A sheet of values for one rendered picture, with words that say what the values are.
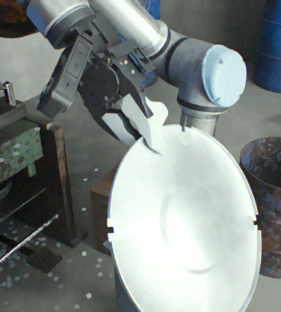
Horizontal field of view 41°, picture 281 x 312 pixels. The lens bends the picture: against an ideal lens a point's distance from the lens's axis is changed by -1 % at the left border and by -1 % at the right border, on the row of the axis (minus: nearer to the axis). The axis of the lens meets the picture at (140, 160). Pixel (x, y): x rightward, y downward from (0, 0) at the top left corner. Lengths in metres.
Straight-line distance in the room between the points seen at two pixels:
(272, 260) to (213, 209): 1.18
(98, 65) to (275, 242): 1.29
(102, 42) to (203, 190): 0.25
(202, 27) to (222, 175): 3.91
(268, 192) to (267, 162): 0.38
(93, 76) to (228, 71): 0.38
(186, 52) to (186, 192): 0.39
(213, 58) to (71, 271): 1.23
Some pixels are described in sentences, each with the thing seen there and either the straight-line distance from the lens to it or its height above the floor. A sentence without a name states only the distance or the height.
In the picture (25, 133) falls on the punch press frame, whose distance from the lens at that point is 1.48.
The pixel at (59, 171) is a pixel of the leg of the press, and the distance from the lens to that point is 1.60.
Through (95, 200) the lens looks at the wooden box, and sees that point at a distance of 1.63.
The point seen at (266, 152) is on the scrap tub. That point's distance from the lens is 1.84.
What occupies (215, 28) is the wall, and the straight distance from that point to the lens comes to 4.41.
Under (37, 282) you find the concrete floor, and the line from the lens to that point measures 1.76.
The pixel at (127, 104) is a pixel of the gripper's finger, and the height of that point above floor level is 1.11.
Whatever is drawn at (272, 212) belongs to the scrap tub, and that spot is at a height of 0.36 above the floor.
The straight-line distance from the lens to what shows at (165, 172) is 0.52.
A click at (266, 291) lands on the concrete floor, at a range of 1.75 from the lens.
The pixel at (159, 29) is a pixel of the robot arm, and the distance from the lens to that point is 0.87.
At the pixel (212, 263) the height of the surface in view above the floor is 0.92.
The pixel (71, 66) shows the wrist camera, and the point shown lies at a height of 1.17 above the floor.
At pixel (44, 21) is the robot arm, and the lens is 0.52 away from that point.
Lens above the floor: 1.32
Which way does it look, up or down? 33 degrees down
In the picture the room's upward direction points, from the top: straight up
